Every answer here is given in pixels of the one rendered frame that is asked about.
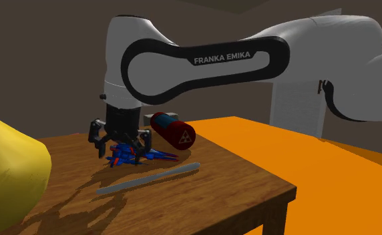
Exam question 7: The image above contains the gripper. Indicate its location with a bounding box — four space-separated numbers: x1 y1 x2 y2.
87 103 153 164

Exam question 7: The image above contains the blue and red toy spaceship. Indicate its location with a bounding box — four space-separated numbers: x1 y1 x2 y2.
106 142 180 169

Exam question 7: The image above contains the long grey rod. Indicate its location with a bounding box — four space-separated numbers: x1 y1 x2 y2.
95 162 201 196

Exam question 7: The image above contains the red cylinder with blue band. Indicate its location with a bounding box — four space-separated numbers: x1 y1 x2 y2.
150 111 197 152

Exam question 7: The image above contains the small grey box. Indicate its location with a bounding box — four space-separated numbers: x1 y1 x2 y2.
142 111 180 128

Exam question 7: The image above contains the brown wooden table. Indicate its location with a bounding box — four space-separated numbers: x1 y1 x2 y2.
0 124 298 235

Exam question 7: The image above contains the large yellow rounded object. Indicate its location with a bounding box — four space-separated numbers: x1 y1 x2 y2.
0 107 53 235

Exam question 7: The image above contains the white door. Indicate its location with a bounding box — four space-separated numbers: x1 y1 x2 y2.
268 7 342 139

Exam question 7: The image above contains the orange flat-topped furniture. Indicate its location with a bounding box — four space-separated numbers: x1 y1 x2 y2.
186 115 382 235

